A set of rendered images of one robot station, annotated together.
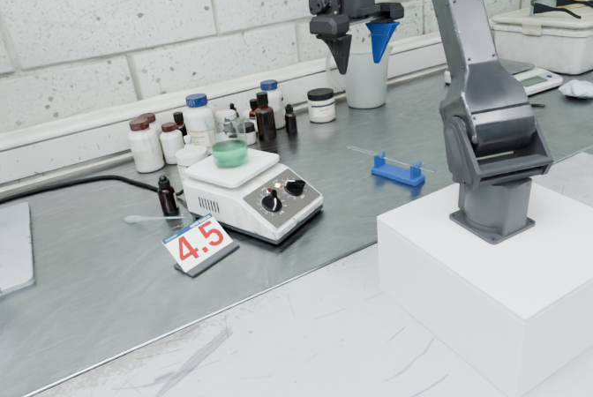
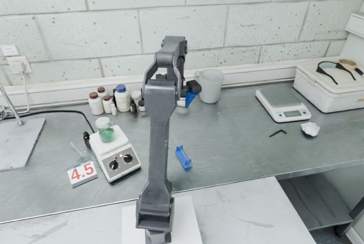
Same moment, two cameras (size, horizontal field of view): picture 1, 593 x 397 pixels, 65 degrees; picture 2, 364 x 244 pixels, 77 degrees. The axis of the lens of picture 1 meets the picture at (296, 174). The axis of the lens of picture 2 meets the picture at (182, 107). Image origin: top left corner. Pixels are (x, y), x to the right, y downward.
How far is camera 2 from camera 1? 0.50 m
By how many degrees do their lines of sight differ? 17
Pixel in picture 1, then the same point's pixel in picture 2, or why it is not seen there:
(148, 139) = (95, 103)
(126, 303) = (45, 192)
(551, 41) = (317, 91)
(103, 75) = (87, 65)
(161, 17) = (115, 44)
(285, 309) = (90, 220)
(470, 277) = not seen: outside the picture
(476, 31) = (157, 166)
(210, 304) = (69, 206)
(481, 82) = (151, 190)
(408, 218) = (131, 214)
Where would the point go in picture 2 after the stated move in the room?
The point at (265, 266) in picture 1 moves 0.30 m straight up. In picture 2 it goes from (98, 193) to (74, 129)
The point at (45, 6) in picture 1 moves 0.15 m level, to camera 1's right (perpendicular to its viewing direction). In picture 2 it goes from (63, 36) to (91, 39)
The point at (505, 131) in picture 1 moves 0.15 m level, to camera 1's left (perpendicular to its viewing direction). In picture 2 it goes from (153, 213) to (95, 197)
